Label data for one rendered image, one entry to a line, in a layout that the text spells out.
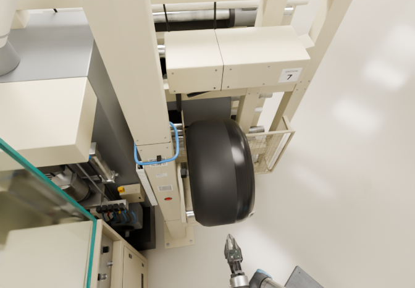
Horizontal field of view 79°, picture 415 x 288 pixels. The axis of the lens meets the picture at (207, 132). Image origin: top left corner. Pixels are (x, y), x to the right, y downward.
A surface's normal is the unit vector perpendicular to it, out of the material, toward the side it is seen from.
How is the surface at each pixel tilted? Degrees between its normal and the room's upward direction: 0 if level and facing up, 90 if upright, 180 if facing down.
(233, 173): 30
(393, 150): 0
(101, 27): 90
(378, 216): 0
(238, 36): 0
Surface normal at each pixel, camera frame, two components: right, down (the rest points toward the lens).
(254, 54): 0.04, -0.57
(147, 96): 0.14, 0.82
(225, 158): 0.07, -0.33
